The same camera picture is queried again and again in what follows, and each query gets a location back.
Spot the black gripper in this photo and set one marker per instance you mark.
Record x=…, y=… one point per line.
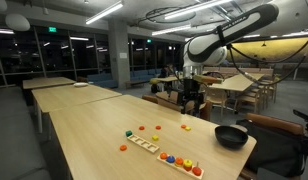
x=193, y=90

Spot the orange round disc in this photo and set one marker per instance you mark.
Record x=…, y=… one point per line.
x=123, y=147
x=163, y=155
x=183, y=126
x=141, y=128
x=158, y=127
x=179, y=160

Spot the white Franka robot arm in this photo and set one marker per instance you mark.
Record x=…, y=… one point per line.
x=207, y=50

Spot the wooden slotted board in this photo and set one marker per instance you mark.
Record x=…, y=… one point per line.
x=143, y=143

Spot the wooden peg board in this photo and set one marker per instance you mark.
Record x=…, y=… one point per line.
x=170, y=165

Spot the brown leather chair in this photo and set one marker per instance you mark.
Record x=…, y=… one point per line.
x=206, y=111
x=150, y=98
x=277, y=122

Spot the small yellow block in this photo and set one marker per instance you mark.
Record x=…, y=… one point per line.
x=188, y=128

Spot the tan chair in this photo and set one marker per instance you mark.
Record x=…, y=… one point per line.
x=170, y=100

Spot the wooden chair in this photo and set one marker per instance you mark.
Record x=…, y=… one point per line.
x=270, y=88
x=217, y=96
x=252, y=100

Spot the wooden table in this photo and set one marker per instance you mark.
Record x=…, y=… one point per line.
x=70, y=96
x=47, y=82
x=167, y=79
x=237, y=83

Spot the seated person light clothes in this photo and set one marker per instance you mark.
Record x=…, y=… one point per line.
x=169, y=69

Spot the seated person dark clothes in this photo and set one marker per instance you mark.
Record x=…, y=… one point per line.
x=163, y=72

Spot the yellow stool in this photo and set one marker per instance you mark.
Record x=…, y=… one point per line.
x=154, y=81

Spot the yellow cube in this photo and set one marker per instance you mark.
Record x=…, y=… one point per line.
x=155, y=137

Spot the black bowl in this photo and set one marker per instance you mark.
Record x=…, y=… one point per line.
x=231, y=138

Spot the yellow round disc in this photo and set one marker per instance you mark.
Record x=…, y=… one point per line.
x=188, y=163
x=178, y=165

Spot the blue round disc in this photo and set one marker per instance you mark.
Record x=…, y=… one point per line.
x=170, y=159

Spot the blue sofa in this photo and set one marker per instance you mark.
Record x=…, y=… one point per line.
x=142, y=75
x=100, y=80

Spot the low wooden bench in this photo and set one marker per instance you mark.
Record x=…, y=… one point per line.
x=135, y=81

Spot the red round disc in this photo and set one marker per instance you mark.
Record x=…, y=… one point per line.
x=197, y=171
x=188, y=169

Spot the green cube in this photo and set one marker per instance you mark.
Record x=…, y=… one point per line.
x=128, y=133

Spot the green exit sign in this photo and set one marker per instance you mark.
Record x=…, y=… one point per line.
x=148, y=41
x=52, y=29

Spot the long ceiling light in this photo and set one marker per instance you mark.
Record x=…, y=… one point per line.
x=194, y=8
x=79, y=38
x=3, y=31
x=170, y=30
x=105, y=12

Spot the concrete pillar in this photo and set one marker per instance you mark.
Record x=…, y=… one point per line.
x=119, y=56

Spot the black fabric bag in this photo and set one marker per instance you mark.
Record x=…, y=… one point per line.
x=274, y=150

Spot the white plate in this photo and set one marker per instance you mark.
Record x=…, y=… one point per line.
x=80, y=84

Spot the wrist camera on wooden mount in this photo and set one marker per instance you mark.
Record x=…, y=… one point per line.
x=207, y=79

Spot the black camera on stand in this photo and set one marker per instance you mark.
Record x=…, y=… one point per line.
x=302, y=115

